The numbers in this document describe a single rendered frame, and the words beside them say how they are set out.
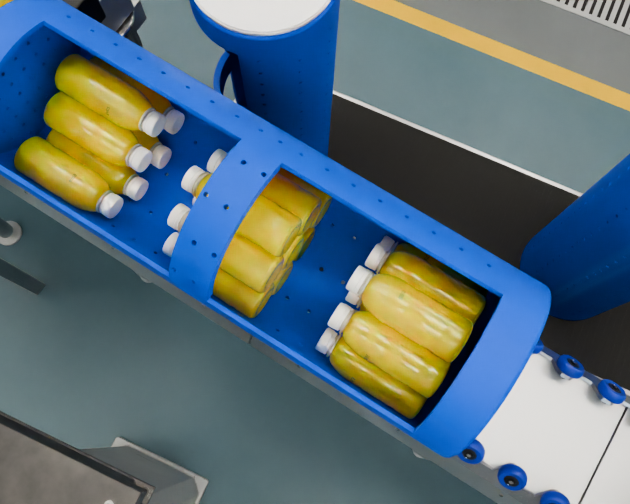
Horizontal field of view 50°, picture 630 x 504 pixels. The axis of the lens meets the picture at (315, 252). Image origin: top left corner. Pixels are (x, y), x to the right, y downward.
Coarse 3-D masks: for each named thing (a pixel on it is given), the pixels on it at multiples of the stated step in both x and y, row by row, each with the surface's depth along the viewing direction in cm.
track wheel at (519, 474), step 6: (504, 468) 106; (510, 468) 105; (516, 468) 105; (498, 474) 106; (504, 474) 106; (510, 474) 105; (516, 474) 104; (522, 474) 105; (498, 480) 107; (504, 480) 106; (510, 480) 105; (516, 480) 105; (522, 480) 105; (504, 486) 107; (510, 486) 106; (516, 486) 106; (522, 486) 105
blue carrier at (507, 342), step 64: (0, 64) 94; (128, 64) 96; (0, 128) 110; (192, 128) 116; (256, 128) 95; (256, 192) 89; (384, 192) 97; (192, 256) 91; (320, 256) 115; (448, 256) 89; (256, 320) 106; (320, 320) 112; (512, 320) 86; (448, 384) 110; (512, 384) 84; (448, 448) 90
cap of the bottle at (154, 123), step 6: (150, 114) 105; (156, 114) 105; (162, 114) 106; (144, 120) 105; (150, 120) 105; (156, 120) 105; (162, 120) 106; (144, 126) 105; (150, 126) 105; (156, 126) 106; (162, 126) 108; (150, 132) 105; (156, 132) 107
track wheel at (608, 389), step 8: (600, 384) 110; (608, 384) 110; (616, 384) 111; (600, 392) 109; (608, 392) 108; (616, 392) 108; (624, 392) 110; (608, 400) 109; (616, 400) 108; (624, 400) 109
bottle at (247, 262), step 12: (180, 228) 101; (240, 240) 99; (228, 252) 98; (240, 252) 98; (252, 252) 98; (264, 252) 99; (228, 264) 99; (240, 264) 98; (252, 264) 98; (264, 264) 98; (276, 264) 98; (240, 276) 99; (252, 276) 98; (264, 276) 97; (276, 276) 103; (252, 288) 100; (264, 288) 99
